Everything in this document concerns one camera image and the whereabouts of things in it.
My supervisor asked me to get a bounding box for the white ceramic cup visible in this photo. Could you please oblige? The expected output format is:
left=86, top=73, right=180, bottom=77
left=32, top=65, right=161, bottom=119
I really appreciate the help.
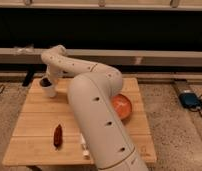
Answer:
left=40, top=78, right=56, bottom=97

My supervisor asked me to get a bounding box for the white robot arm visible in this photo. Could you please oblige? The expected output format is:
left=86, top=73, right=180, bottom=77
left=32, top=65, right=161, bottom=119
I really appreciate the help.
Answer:
left=41, top=45, right=149, bottom=171

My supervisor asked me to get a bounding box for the black stand leg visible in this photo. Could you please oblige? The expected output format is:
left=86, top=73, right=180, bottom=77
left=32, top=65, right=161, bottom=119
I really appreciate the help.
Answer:
left=22, top=66, right=35, bottom=87

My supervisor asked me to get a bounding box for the wooden table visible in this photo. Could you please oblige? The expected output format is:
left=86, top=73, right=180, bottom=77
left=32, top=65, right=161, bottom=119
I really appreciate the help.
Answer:
left=2, top=78, right=157, bottom=166

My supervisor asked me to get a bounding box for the red chili pepper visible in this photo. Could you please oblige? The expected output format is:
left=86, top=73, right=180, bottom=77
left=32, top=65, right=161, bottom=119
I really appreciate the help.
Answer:
left=53, top=125, right=62, bottom=148

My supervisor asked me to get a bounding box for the orange bowl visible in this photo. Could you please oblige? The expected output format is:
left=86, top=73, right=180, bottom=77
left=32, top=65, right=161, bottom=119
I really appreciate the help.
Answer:
left=111, top=94, right=132, bottom=120

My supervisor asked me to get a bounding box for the white tube with cap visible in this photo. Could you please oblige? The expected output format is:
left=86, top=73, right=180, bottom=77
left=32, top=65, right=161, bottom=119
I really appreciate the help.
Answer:
left=80, top=134, right=90, bottom=159

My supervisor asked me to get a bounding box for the blue box on floor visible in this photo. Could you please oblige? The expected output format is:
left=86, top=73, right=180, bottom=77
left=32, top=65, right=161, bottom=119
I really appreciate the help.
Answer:
left=179, top=93, right=200, bottom=108

